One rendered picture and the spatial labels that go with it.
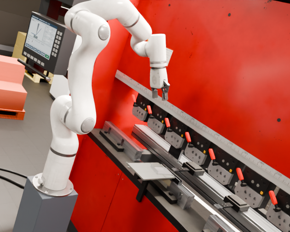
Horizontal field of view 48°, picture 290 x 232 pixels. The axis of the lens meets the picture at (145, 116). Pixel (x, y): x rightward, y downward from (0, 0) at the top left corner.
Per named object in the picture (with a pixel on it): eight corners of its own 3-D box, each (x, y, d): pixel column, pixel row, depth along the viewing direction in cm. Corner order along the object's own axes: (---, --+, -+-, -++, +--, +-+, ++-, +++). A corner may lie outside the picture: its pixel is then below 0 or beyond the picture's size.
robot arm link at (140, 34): (106, 28, 145) (139, 60, 170) (135, 26, 137) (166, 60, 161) (111, 11, 148) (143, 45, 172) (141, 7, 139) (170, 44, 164)
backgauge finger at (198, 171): (166, 167, 220) (168, 160, 219) (191, 166, 237) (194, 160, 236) (177, 176, 212) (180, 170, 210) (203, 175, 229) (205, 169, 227)
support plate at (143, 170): (126, 164, 202) (127, 162, 202) (157, 163, 219) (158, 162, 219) (142, 180, 190) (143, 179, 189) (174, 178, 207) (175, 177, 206)
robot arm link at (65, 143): (59, 158, 139) (74, 107, 133) (37, 138, 150) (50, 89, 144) (81, 156, 148) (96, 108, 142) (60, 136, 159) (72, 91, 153)
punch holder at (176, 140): (163, 138, 213) (172, 115, 209) (172, 139, 219) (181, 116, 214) (177, 149, 203) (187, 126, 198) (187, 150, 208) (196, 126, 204)
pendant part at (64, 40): (20, 55, 266) (31, 11, 257) (33, 56, 276) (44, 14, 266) (52, 74, 243) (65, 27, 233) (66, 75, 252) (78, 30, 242)
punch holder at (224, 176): (205, 171, 185) (217, 146, 180) (215, 171, 190) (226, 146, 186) (225, 187, 174) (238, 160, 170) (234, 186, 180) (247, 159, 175)
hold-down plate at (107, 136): (98, 133, 265) (100, 130, 264) (104, 133, 269) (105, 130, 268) (117, 151, 244) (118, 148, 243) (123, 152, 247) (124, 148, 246)
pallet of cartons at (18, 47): (45, 67, 769) (53, 38, 750) (69, 86, 688) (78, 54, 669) (8, 61, 709) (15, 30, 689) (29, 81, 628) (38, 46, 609)
